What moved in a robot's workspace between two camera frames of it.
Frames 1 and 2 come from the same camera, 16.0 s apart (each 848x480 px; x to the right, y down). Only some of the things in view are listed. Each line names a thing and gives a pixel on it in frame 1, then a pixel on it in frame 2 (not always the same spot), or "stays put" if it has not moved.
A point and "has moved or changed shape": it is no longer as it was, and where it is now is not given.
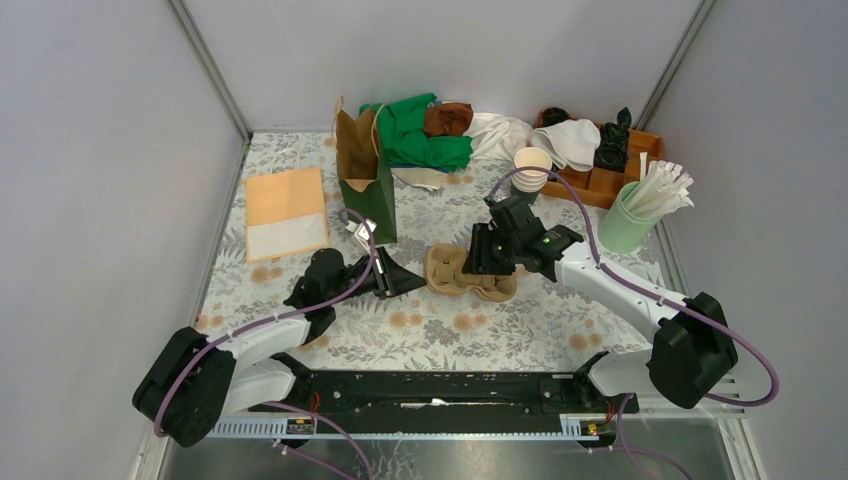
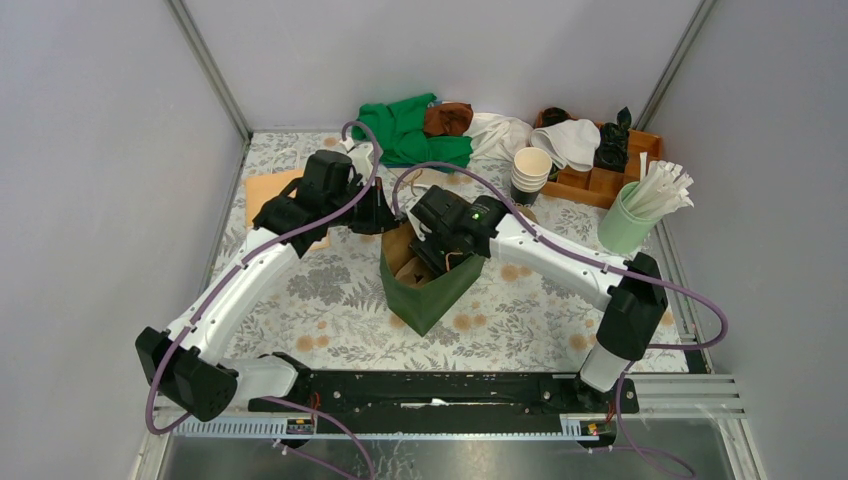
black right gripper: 478,260 → 422,248
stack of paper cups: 532,180 stays put
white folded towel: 569,144 stays put
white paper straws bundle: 662,187 stays put
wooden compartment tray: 601,187 stays put
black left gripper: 391,278 → 380,216
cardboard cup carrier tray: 443,271 has moved or changed shape
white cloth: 497,136 stays put
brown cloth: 448,119 stays put
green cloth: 398,132 stays put
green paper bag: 364,176 → 417,293
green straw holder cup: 621,231 stays put
